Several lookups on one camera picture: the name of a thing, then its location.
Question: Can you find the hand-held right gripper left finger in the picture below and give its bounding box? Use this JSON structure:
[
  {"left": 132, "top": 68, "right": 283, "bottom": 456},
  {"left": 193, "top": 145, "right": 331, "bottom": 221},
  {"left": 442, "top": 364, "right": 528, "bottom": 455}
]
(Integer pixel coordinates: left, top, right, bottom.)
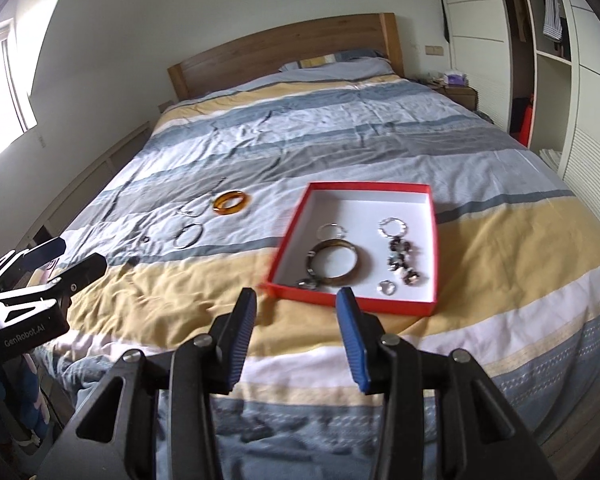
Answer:
[{"left": 37, "top": 287, "right": 257, "bottom": 480}]

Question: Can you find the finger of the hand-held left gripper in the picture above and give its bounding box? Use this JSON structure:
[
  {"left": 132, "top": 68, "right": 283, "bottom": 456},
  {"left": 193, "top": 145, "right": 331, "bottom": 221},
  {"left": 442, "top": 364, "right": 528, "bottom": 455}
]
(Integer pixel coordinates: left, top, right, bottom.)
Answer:
[
  {"left": 24, "top": 253, "right": 108, "bottom": 307},
  {"left": 0, "top": 237, "right": 67, "bottom": 275}
]

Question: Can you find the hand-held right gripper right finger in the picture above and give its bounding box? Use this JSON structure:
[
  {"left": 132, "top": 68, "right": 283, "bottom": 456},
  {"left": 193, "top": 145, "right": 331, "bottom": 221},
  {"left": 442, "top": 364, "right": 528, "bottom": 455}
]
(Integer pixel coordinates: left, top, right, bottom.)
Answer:
[{"left": 336, "top": 287, "right": 551, "bottom": 480}]

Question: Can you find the brown tortoiseshell bangle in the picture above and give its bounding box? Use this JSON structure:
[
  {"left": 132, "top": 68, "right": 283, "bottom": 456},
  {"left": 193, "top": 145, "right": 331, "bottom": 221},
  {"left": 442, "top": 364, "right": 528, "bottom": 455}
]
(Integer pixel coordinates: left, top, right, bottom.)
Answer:
[{"left": 305, "top": 240, "right": 362, "bottom": 290}]

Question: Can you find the dark beaded bracelet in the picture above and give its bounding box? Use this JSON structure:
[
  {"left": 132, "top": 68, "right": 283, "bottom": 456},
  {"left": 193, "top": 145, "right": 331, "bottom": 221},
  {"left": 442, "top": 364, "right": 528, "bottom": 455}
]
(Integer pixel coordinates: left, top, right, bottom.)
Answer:
[{"left": 386, "top": 238, "right": 422, "bottom": 285}]

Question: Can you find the small silver beaded bracelet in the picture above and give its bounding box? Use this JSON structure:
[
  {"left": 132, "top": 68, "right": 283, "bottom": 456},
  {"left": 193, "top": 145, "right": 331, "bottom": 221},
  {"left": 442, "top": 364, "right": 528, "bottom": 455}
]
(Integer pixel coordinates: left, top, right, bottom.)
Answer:
[{"left": 316, "top": 223, "right": 348, "bottom": 241}]

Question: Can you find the gold twisted bracelet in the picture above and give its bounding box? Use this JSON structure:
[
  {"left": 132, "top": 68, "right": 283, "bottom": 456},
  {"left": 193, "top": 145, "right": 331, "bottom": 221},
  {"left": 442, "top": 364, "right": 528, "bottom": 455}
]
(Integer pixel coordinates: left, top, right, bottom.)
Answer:
[{"left": 378, "top": 216, "right": 412, "bottom": 239}]

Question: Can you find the red cardboard box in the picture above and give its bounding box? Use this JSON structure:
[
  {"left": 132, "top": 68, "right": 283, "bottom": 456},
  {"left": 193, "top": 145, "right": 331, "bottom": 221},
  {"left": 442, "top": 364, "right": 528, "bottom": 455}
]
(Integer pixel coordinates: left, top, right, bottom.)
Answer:
[{"left": 259, "top": 181, "right": 440, "bottom": 317}]

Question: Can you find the blue patterned cloth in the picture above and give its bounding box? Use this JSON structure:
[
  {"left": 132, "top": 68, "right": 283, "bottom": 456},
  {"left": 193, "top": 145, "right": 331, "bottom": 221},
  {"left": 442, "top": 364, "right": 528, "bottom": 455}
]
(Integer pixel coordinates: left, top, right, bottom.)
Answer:
[{"left": 0, "top": 355, "right": 57, "bottom": 457}]

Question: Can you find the thin silver bangle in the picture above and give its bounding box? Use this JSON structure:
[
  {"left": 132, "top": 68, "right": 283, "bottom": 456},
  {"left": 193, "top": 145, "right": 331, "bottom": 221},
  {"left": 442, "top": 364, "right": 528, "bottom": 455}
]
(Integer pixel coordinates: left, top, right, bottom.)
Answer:
[{"left": 173, "top": 223, "right": 204, "bottom": 249}]

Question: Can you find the orange amber bangle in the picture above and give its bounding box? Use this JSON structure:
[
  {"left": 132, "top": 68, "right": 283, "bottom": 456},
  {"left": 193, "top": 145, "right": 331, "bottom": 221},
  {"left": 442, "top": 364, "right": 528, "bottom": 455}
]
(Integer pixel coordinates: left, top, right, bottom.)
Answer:
[{"left": 212, "top": 190, "right": 252, "bottom": 216}]

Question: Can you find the window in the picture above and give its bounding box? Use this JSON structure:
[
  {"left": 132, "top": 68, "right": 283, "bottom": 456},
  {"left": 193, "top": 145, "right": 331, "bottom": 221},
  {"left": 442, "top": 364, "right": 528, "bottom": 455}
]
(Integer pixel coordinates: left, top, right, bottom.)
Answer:
[{"left": 0, "top": 20, "right": 37, "bottom": 163}]

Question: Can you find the bed with striped duvet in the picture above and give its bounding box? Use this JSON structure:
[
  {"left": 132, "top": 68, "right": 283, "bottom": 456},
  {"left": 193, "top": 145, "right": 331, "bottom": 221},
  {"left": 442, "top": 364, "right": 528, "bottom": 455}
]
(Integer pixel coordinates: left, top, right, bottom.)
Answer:
[{"left": 40, "top": 67, "right": 600, "bottom": 466}]

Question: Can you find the wooden nightstand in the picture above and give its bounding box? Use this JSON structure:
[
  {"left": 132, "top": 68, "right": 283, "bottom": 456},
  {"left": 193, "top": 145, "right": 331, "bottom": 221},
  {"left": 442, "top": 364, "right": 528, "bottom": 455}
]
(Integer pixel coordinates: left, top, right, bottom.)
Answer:
[{"left": 432, "top": 84, "right": 479, "bottom": 111}]

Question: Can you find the grey striped pillow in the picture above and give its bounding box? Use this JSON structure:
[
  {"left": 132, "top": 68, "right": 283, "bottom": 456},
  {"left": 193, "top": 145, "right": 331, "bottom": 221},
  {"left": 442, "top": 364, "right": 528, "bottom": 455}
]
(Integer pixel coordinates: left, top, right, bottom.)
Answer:
[{"left": 278, "top": 49, "right": 395, "bottom": 81}]

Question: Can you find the wooden headboard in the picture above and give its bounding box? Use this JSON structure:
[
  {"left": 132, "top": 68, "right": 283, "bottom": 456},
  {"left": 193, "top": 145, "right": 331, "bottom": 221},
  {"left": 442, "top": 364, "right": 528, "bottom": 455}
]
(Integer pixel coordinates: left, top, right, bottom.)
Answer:
[{"left": 167, "top": 12, "right": 405, "bottom": 102}]

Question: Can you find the red object in wardrobe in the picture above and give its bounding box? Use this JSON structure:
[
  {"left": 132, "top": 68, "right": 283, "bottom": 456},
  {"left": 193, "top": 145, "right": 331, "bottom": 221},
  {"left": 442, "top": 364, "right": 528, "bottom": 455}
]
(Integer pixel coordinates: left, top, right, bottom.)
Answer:
[{"left": 511, "top": 92, "right": 536, "bottom": 147}]

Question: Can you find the white wardrobe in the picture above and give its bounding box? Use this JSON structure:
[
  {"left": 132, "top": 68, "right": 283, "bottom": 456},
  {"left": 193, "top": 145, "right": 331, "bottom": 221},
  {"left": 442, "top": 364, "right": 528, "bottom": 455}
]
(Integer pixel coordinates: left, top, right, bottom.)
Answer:
[{"left": 430, "top": 0, "right": 600, "bottom": 241}]

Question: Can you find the hanging striped clothing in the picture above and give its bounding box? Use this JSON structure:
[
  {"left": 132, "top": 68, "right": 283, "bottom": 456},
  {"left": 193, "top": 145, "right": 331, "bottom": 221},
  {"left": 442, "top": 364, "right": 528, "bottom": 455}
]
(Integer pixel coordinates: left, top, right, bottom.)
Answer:
[{"left": 541, "top": 0, "right": 567, "bottom": 42}]

